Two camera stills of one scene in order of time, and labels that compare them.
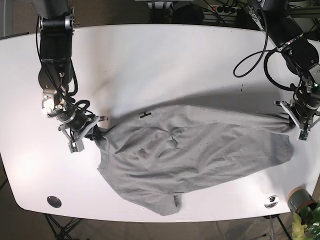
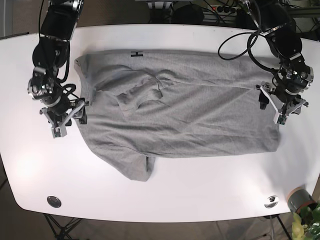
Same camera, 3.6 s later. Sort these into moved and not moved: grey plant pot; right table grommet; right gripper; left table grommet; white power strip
Moved: right gripper
Not moved: white power strip; right table grommet; left table grommet; grey plant pot
